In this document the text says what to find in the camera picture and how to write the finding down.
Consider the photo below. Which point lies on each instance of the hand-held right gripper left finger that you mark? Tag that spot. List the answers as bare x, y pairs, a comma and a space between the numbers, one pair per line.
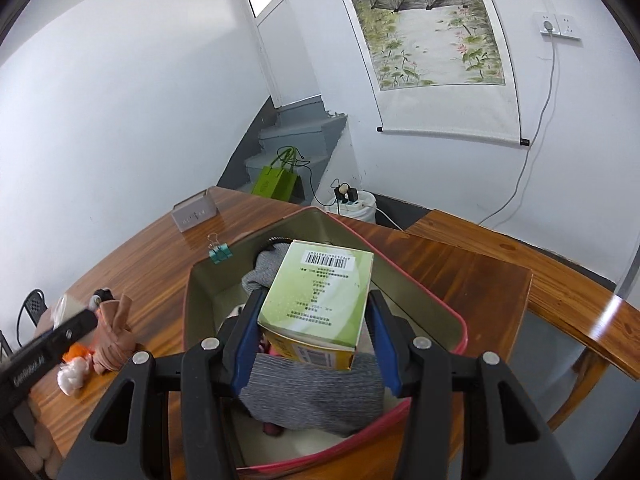
247, 340

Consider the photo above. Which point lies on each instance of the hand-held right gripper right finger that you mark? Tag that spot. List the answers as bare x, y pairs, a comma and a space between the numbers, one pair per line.
382, 345

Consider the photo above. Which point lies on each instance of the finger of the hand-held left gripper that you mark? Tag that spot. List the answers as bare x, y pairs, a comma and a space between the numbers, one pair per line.
75, 327

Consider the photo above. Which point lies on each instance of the green cardboard box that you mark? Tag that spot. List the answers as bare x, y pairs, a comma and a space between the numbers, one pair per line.
320, 290

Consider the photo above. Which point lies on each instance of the pink storage bin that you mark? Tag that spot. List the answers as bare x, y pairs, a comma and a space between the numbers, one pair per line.
330, 230

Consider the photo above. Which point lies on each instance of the wooden desktop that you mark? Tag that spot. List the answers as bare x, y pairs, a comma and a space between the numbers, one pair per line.
150, 260

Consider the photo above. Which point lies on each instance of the person's left hand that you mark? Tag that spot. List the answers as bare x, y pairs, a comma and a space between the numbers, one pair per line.
45, 440

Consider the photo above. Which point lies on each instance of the clear plastic bag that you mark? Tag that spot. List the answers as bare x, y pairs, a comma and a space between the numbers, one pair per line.
62, 310

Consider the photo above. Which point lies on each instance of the orange white packet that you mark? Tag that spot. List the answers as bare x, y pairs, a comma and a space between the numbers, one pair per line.
75, 351

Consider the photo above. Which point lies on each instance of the small black gadget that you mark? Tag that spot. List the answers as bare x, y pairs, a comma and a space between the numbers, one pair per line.
104, 294

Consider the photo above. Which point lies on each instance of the black metal chair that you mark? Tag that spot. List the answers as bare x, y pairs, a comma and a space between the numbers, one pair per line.
35, 302

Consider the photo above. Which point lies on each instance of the white wrapped item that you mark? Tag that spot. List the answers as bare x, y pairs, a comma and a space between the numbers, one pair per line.
72, 375

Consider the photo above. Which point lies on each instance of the small grey knit sock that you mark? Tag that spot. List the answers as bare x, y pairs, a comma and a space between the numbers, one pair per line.
262, 272

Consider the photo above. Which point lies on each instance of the large grey knit sock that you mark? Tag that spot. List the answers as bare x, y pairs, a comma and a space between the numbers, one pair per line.
310, 390

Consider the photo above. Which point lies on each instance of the teal binder clip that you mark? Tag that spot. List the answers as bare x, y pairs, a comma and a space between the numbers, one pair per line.
220, 254

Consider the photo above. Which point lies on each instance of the white power strip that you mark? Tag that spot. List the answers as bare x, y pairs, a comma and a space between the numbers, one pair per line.
367, 210
347, 204

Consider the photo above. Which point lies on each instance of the small grey box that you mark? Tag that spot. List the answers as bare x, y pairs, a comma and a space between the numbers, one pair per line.
192, 215

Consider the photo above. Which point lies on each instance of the black charger plug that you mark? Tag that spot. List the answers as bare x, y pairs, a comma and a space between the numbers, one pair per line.
351, 194

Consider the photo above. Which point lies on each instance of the green paper bag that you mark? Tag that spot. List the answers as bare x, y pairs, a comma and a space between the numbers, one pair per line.
275, 182

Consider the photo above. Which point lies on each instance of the wooden bench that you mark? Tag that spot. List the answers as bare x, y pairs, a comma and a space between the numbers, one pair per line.
550, 270

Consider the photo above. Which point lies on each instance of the grey staircase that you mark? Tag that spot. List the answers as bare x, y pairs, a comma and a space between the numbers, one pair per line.
300, 130

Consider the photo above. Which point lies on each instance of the wall scroll painting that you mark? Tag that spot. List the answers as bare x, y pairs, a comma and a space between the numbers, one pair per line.
425, 45

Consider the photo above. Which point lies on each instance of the white wall socket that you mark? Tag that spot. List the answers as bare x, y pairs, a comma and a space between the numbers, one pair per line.
562, 25

